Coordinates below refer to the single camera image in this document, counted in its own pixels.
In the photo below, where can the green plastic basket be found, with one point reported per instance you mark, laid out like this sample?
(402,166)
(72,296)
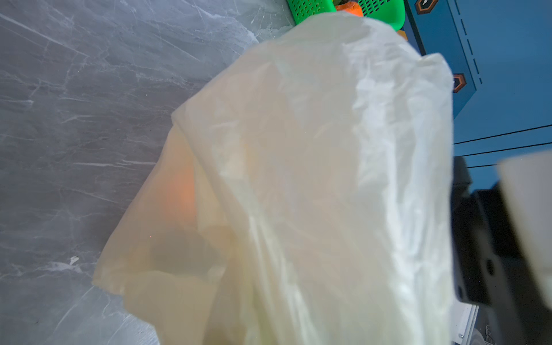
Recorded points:
(391,12)

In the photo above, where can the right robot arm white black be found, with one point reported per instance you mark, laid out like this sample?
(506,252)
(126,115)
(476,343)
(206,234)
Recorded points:
(501,240)

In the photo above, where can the translucent yellowish plastic bag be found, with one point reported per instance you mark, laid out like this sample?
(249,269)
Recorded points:
(302,197)

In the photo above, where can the orange fruit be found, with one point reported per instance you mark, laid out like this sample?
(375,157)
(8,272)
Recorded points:
(349,6)

